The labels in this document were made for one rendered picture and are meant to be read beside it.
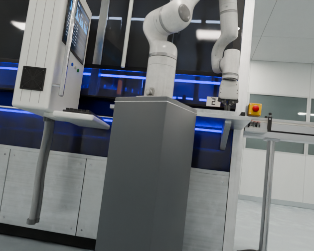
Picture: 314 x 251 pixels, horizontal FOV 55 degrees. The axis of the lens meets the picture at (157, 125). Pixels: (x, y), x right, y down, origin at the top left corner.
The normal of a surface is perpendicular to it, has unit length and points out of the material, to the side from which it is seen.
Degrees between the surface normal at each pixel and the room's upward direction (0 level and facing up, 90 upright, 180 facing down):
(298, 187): 90
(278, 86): 90
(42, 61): 90
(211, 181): 90
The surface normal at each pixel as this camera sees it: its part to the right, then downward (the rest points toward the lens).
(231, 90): -0.15, -0.07
